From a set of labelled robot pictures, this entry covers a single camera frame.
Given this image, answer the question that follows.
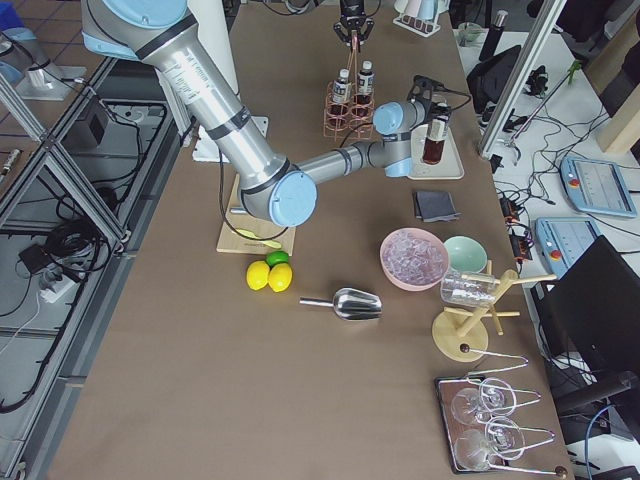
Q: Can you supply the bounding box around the cream rabbit tray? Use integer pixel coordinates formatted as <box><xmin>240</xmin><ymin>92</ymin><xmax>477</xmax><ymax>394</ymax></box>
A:
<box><xmin>408</xmin><ymin>124</ymin><xmax>464</xmax><ymax>180</ymax></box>

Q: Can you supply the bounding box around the blue teach pendant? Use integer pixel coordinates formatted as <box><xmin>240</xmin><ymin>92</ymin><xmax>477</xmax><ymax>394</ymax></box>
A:
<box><xmin>560</xmin><ymin>156</ymin><xmax>637</xmax><ymax>218</ymax></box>
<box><xmin>535</xmin><ymin>217</ymin><xmax>601</xmax><ymax>278</ymax></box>

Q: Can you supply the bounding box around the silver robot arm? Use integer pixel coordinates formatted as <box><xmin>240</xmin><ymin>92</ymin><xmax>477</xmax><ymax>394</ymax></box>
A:
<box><xmin>81</xmin><ymin>1</ymin><xmax>436</xmax><ymax>227</ymax></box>

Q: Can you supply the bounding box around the black office chair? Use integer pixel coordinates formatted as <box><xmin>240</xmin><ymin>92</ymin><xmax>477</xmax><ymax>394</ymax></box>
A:
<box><xmin>530</xmin><ymin>236</ymin><xmax>639</xmax><ymax>422</ymax></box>

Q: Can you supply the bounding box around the whole yellow lemon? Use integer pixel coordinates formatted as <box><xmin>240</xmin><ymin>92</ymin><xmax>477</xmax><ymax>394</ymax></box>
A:
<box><xmin>268</xmin><ymin>263</ymin><xmax>293</xmax><ymax>293</ymax></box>
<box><xmin>245</xmin><ymin>260</ymin><xmax>270</xmax><ymax>291</ymax></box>

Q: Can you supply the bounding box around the white wire cup rack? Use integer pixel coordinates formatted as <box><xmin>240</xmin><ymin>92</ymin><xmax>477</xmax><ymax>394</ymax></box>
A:
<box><xmin>393</xmin><ymin>0</ymin><xmax>440</xmax><ymax>38</ymax></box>

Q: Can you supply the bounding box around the yellow plastic knife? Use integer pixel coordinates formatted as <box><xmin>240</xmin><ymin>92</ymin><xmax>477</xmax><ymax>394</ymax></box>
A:
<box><xmin>237</xmin><ymin>229</ymin><xmax>282</xmax><ymax>250</ymax></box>

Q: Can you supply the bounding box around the grey folded cloth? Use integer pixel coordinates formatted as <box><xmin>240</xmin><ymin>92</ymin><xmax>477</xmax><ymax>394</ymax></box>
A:
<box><xmin>413</xmin><ymin>190</ymin><xmax>460</xmax><ymax>223</ymax></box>

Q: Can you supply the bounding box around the clear glass jar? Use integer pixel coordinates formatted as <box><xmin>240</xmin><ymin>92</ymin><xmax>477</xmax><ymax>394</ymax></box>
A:
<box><xmin>440</xmin><ymin>270</ymin><xmax>499</xmax><ymax>307</ymax></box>

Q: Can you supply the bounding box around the upside down wine glass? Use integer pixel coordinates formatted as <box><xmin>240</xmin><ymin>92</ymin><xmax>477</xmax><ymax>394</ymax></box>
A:
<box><xmin>451</xmin><ymin>378</ymin><xmax>516</xmax><ymax>425</ymax></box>

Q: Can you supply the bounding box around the pink bowl of ice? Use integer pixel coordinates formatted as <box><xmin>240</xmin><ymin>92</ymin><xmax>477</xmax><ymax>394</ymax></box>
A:
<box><xmin>379</xmin><ymin>228</ymin><xmax>450</xmax><ymax>292</ymax></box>

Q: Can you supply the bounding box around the bamboo cutting board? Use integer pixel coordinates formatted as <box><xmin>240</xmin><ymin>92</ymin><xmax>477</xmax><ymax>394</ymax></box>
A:
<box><xmin>216</xmin><ymin>175</ymin><xmax>296</xmax><ymax>256</ymax></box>

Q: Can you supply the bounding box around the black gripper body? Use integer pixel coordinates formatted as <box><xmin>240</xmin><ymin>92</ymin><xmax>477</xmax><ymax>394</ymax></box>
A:
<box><xmin>334</xmin><ymin>0</ymin><xmax>374</xmax><ymax>31</ymax></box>
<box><xmin>407</xmin><ymin>75</ymin><xmax>450</xmax><ymax>120</ymax></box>

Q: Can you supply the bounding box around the wire glass rack tray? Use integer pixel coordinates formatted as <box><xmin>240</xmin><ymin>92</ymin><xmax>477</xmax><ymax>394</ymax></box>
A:
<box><xmin>435</xmin><ymin>343</ymin><xmax>568</xmax><ymax>479</ymax></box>

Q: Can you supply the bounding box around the wooden cup tree stand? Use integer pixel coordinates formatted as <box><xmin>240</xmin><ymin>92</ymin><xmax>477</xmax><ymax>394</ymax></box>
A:
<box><xmin>431</xmin><ymin>261</ymin><xmax>557</xmax><ymax>362</ymax></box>

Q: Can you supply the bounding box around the green lime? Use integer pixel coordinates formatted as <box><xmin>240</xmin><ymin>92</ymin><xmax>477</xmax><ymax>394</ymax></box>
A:
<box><xmin>265</xmin><ymin>250</ymin><xmax>289</xmax><ymax>268</ymax></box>

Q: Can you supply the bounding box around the steel ice scoop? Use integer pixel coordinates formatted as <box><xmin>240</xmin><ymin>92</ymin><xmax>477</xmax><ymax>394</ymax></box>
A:
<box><xmin>299</xmin><ymin>287</ymin><xmax>382</xmax><ymax>321</ymax></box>

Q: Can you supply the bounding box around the green ceramic bowl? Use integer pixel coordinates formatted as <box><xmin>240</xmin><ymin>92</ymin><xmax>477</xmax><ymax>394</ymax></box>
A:
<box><xmin>444</xmin><ymin>236</ymin><xmax>488</xmax><ymax>273</ymax></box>

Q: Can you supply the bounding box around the copper wire bottle basket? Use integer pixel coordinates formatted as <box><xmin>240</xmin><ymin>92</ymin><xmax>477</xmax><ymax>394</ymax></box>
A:
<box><xmin>323</xmin><ymin>30</ymin><xmax>375</xmax><ymax>141</ymax></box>

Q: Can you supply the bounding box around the tea bottle white cap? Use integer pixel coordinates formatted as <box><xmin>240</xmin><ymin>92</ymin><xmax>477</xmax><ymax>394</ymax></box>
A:
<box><xmin>330</xmin><ymin>69</ymin><xmax>351</xmax><ymax>115</ymax></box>

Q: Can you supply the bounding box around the aluminium frame post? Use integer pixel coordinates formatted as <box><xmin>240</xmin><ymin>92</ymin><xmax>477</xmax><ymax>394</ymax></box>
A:
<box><xmin>478</xmin><ymin>0</ymin><xmax>566</xmax><ymax>160</ymax></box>

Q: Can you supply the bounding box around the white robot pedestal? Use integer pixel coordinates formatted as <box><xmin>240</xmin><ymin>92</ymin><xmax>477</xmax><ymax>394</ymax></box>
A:
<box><xmin>188</xmin><ymin>0</ymin><xmax>240</xmax><ymax>162</ymax></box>

